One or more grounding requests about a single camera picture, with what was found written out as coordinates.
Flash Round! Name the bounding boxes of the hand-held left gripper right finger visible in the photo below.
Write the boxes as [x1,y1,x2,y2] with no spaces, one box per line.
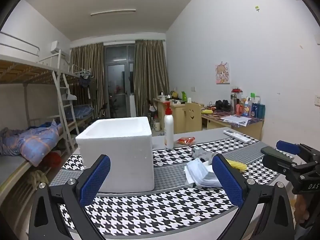
[212,154,295,240]

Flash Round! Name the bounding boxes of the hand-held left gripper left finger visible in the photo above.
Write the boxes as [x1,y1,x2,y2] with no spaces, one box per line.
[28,154,111,240]

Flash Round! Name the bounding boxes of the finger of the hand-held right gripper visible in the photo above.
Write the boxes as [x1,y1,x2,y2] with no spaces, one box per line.
[276,141,320,164]
[260,146,298,174]

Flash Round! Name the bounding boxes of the yellow-green tissue packet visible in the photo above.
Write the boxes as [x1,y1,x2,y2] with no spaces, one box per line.
[225,159,247,172]

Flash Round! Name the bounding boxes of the white tissue paper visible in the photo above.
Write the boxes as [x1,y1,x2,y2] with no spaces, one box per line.
[184,158,223,188]

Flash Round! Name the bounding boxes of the white foam box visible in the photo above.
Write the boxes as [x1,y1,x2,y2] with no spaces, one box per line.
[75,116,155,193]

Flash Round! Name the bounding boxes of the grey sock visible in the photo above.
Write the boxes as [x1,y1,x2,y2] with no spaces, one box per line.
[191,148,217,162]

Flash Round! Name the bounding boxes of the desk with patterned cloth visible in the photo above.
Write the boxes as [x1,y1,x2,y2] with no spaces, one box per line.
[201,107,265,140]

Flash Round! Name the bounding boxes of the white remote control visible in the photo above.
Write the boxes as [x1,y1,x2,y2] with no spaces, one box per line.
[223,129,252,144]

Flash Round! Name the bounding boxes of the red bag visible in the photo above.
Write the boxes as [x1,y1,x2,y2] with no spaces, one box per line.
[45,152,62,168]

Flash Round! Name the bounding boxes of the white paper sheets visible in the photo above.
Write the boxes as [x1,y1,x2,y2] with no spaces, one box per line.
[221,114,249,127]

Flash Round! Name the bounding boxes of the group of toiletry bottles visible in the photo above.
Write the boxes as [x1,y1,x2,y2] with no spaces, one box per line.
[230,86,266,118]

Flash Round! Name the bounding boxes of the khaki cloth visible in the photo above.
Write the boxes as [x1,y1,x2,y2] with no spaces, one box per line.
[26,169,49,185]

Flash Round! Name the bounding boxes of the houndstooth table cloth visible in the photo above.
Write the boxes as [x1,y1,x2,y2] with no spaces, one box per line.
[47,127,295,240]

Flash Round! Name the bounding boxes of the blue plaid quilt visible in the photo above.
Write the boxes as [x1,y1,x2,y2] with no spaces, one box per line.
[0,120,63,167]

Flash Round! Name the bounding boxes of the black folding chair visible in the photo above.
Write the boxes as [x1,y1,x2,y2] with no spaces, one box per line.
[96,102,110,119]

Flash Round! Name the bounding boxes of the wooden smiley chair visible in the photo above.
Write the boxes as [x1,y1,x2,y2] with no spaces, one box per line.
[184,102,202,132]

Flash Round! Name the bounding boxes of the black headphones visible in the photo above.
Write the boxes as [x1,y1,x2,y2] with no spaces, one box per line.
[215,99,232,111]

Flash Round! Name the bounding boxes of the white lotion pump bottle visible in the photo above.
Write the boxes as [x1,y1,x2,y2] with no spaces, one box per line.
[164,102,174,150]

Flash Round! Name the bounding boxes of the white bunk bed ladder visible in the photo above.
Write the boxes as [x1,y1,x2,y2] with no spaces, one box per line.
[51,50,80,155]

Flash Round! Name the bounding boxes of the white clothes hanger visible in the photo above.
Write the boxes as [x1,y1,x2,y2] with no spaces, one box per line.
[60,86,77,100]

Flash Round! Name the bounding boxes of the dark hanging clothes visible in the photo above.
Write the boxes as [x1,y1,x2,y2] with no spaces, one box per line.
[79,76,97,98]

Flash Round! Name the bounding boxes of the brown curtain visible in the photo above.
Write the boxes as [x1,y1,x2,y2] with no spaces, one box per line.
[134,39,170,117]
[69,42,105,118]

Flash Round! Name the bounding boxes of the glass balcony door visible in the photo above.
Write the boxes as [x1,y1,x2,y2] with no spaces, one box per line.
[104,44,137,119]

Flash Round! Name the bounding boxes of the small white metal bunk bed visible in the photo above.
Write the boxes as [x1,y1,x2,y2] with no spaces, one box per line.
[60,64,97,130]

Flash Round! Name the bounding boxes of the large white metal bunk bed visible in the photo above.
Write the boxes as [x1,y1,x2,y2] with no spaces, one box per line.
[0,31,80,205]

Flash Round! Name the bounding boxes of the white air conditioner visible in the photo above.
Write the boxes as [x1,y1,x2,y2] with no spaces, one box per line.
[50,41,69,57]

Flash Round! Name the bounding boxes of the ceiling light tube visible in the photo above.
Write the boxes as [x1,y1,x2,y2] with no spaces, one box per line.
[90,9,137,17]

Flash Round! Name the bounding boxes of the cartoon wall poster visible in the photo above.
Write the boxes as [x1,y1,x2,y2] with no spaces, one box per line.
[214,61,231,84]

